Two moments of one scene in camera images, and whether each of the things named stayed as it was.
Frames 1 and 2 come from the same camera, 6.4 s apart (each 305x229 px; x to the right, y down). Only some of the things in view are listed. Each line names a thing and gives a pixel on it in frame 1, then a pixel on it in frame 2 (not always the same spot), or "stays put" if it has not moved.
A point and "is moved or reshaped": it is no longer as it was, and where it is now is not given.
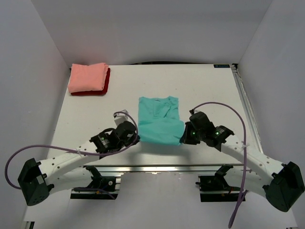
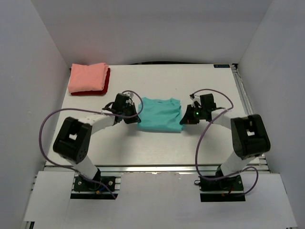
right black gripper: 187,133 to 189,116
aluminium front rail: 204,168 stays put
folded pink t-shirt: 87,78 stays put
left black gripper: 133,139 to 131,114
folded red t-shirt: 95,93 stays put
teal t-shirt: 158,121 is moved or reshaped
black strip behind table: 178,63 stays put
